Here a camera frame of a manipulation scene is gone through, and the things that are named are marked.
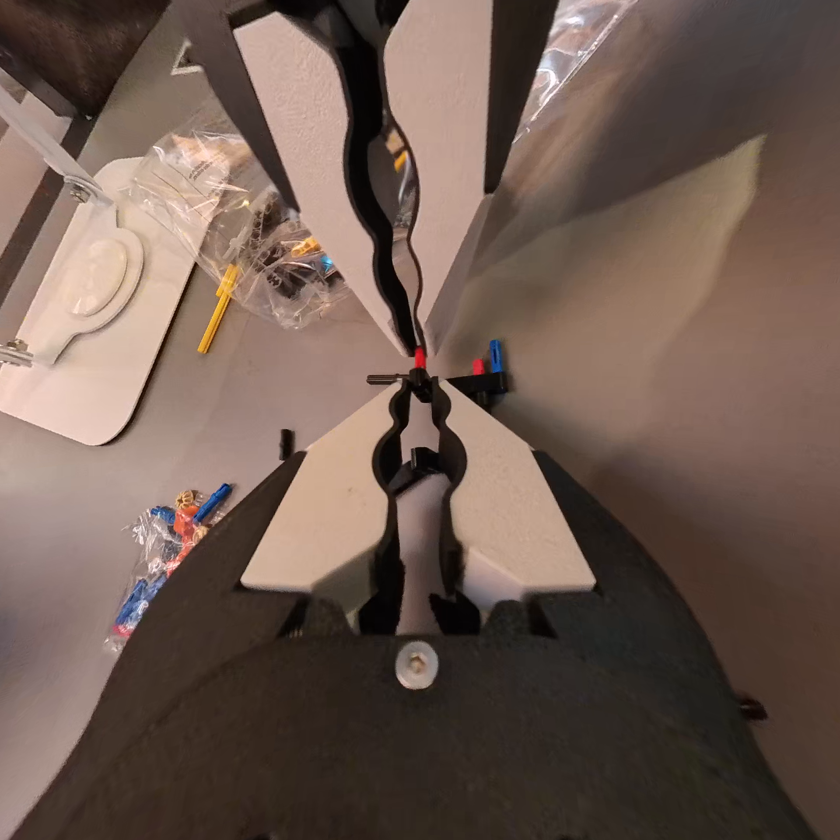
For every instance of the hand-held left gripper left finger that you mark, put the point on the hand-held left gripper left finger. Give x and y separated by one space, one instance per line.
315 518

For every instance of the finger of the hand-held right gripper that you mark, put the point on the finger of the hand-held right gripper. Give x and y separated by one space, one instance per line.
308 131
446 98

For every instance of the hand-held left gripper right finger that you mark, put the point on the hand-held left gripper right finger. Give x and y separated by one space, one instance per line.
518 518

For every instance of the red lego pin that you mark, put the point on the red lego pin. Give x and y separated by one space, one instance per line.
420 359

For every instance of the black lego pin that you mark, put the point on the black lego pin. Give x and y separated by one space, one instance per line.
753 709
285 445

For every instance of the clear bag of lego parts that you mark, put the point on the clear bag of lego parts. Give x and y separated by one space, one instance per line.
197 197

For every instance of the small bag of colourful lego pieces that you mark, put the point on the small bag of colourful lego pieces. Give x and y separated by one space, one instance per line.
164 558

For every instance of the yellow lego axle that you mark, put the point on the yellow lego axle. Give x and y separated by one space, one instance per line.
216 315

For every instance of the large clear plastic bag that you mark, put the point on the large clear plastic bag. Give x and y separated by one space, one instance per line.
571 59

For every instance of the clear stand pole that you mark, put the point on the clear stand pole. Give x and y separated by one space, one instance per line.
46 151

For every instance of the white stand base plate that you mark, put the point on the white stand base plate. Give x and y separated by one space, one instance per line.
79 367

